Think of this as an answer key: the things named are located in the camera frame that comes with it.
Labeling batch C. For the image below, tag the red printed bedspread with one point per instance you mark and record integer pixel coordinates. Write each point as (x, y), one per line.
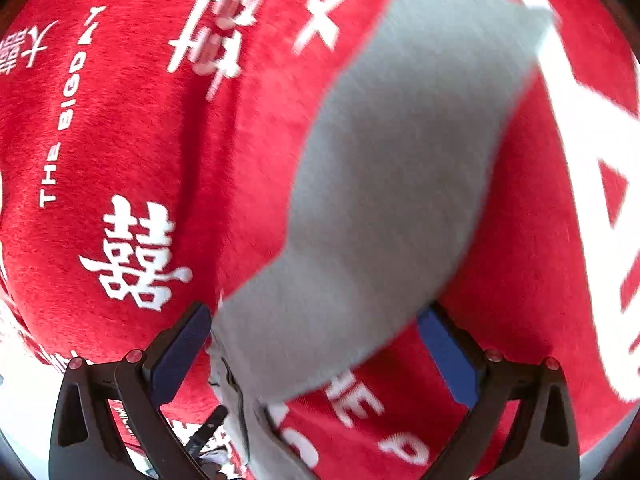
(148, 155)

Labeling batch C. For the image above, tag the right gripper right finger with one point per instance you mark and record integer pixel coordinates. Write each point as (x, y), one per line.
(542, 441)

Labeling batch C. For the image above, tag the grey small garment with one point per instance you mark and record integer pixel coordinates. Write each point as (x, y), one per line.
(385, 202)

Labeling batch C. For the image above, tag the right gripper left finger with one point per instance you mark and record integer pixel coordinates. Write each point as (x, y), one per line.
(85, 442)

